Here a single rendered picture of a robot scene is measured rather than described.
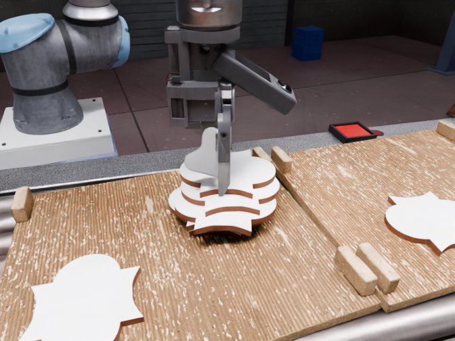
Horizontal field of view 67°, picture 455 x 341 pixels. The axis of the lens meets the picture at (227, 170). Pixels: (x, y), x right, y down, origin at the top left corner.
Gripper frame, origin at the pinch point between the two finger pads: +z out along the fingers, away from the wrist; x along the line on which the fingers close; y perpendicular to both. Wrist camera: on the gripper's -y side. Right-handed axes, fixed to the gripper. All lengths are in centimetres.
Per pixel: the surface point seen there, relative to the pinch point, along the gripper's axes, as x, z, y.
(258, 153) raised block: -10.9, 3.2, -5.2
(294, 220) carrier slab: 4.2, 5.8, -9.9
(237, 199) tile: 6.1, 0.7, -1.5
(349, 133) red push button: -26.5, 6.5, -26.2
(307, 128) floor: -227, 100, -61
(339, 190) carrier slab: -3.7, 5.8, -18.3
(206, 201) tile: 6.8, 0.7, 2.6
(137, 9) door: -450, 35, 131
